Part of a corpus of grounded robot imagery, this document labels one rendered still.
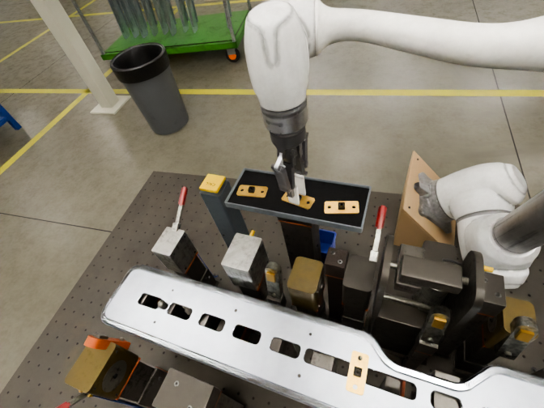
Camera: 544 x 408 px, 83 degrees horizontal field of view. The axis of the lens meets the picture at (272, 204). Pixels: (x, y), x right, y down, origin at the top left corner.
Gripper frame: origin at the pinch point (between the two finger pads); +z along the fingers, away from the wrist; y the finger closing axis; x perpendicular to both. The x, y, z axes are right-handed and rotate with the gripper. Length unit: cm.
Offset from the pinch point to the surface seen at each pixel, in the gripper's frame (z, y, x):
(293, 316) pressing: 20.1, 23.5, 9.4
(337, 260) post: 10.1, 9.0, 15.0
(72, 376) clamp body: 14, 61, -28
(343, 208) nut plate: 3.3, -1.4, 12.2
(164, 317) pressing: 20.2, 39.9, -21.5
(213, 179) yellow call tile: 4.1, 2.9, -26.9
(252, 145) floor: 120, -123, -123
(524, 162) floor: 120, -176, 79
